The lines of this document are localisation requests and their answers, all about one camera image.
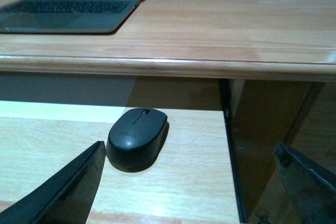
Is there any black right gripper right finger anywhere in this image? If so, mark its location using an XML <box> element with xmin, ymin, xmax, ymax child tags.
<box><xmin>273</xmin><ymin>141</ymin><xmax>335</xmax><ymax>223</ymax></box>

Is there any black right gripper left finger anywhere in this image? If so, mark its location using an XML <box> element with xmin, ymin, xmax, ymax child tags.
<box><xmin>1</xmin><ymin>141</ymin><xmax>106</xmax><ymax>223</ymax></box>

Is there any black wireless mouse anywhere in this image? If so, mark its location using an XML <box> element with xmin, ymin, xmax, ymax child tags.
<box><xmin>106</xmin><ymin>108</ymin><xmax>169</xmax><ymax>172</ymax></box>

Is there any wooden pull-out keyboard tray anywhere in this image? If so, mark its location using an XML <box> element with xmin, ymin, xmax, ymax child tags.
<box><xmin>1</xmin><ymin>102</ymin><xmax>239</xmax><ymax>223</ymax></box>

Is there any wooden desk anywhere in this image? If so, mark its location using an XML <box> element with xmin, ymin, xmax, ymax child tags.
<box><xmin>0</xmin><ymin>0</ymin><xmax>336</xmax><ymax>224</ymax></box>

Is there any grey open laptop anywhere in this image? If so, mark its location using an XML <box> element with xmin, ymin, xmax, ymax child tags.
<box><xmin>1</xmin><ymin>0</ymin><xmax>140</xmax><ymax>34</ymax></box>

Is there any black right drawer slide rail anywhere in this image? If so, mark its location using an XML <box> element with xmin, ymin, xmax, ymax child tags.
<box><xmin>218</xmin><ymin>79</ymin><xmax>248</xmax><ymax>223</ymax></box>

